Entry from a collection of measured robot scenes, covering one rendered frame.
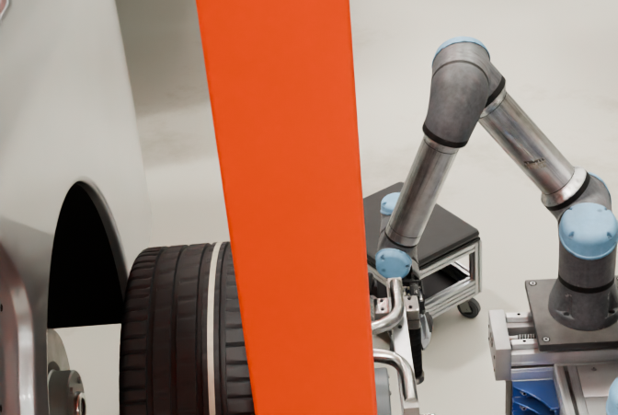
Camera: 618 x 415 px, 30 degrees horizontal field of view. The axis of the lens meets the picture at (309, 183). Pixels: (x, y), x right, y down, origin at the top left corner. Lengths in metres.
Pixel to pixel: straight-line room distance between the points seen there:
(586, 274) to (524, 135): 0.31
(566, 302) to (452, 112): 0.50
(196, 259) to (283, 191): 0.83
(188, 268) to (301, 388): 0.65
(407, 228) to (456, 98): 0.31
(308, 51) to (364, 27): 4.53
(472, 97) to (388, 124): 2.64
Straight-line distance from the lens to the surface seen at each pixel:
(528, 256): 4.08
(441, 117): 2.25
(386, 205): 2.53
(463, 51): 2.34
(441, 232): 3.60
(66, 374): 2.34
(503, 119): 2.39
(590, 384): 2.50
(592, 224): 2.40
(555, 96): 5.08
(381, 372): 2.24
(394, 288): 2.27
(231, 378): 1.96
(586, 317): 2.47
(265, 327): 1.44
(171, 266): 2.12
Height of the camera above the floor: 2.40
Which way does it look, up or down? 32 degrees down
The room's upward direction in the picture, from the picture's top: 5 degrees counter-clockwise
